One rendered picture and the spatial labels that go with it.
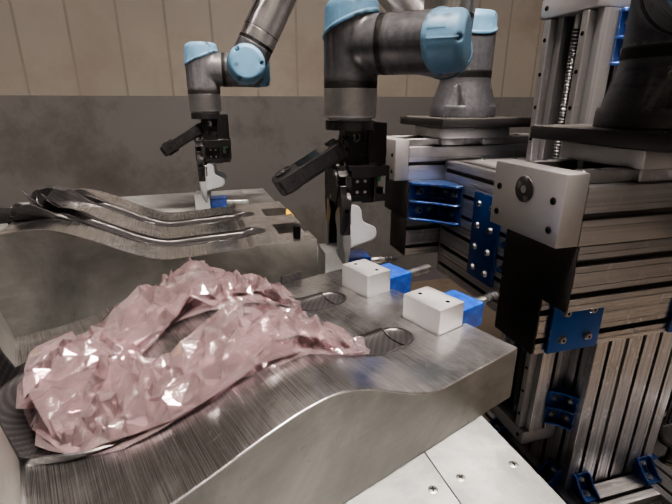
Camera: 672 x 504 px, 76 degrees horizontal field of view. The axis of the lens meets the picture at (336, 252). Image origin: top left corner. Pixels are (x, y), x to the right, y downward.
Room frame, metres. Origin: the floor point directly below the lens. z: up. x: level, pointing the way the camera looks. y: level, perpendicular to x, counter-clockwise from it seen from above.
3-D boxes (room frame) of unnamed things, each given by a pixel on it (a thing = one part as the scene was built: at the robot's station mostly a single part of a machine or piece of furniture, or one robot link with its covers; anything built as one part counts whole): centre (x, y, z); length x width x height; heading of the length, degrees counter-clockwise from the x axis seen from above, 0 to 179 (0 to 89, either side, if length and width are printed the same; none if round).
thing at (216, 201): (1.10, 0.29, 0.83); 0.13 x 0.05 x 0.05; 100
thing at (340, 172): (0.66, -0.03, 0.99); 0.09 x 0.08 x 0.12; 105
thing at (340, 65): (0.65, -0.02, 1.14); 0.09 x 0.08 x 0.11; 65
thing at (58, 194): (0.62, 0.29, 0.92); 0.35 x 0.16 x 0.09; 109
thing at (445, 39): (0.63, -0.12, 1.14); 0.11 x 0.11 x 0.08; 65
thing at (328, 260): (0.66, -0.04, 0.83); 0.13 x 0.05 x 0.05; 105
